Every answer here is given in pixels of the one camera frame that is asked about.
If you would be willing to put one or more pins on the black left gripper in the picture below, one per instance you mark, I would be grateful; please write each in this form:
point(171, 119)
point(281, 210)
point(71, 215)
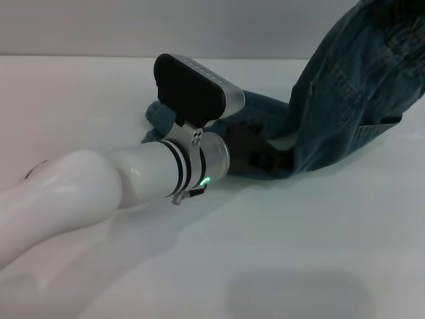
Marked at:
point(244, 146)

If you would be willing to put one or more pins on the blue denim shorts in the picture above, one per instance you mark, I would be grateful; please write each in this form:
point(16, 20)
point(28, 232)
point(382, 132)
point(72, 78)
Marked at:
point(348, 99)

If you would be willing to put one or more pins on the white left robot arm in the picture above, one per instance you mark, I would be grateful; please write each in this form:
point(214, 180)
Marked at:
point(99, 179)

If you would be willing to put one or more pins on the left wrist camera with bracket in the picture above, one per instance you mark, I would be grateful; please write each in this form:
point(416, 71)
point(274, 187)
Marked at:
point(189, 86)

